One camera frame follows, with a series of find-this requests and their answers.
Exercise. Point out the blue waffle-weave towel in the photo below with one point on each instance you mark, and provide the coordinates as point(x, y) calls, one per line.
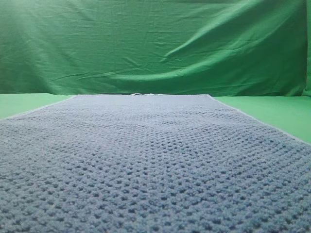
point(150, 164)

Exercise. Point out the green backdrop cloth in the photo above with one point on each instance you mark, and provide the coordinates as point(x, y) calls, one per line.
point(216, 47)

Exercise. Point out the green table cover cloth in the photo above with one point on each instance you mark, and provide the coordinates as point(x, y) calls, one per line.
point(290, 114)

